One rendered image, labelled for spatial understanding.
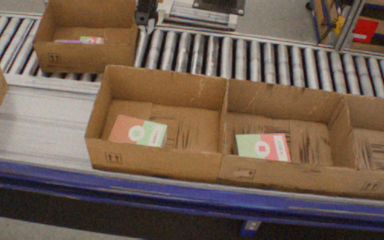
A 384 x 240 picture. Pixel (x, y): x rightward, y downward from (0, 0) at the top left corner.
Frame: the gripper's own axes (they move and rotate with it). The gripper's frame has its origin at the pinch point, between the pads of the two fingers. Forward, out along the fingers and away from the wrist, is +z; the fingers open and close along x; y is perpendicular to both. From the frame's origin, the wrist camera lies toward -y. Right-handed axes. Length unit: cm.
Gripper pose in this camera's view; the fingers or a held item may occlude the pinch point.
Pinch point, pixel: (146, 33)
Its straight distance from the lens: 158.0
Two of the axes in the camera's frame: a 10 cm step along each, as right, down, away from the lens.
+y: 0.8, -8.0, 6.0
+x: -10.0, -1.0, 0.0
